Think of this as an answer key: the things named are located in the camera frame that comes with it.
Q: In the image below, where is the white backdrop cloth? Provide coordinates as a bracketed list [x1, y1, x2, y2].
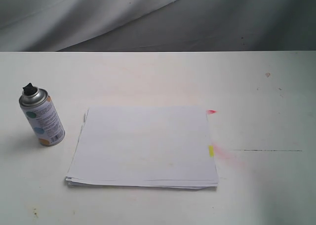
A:
[0, 0, 205, 52]

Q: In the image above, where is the white paper stack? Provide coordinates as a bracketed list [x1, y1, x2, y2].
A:
[66, 106, 219, 189]

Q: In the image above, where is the white spray paint can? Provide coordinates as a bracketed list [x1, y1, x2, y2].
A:
[19, 83, 65, 146]

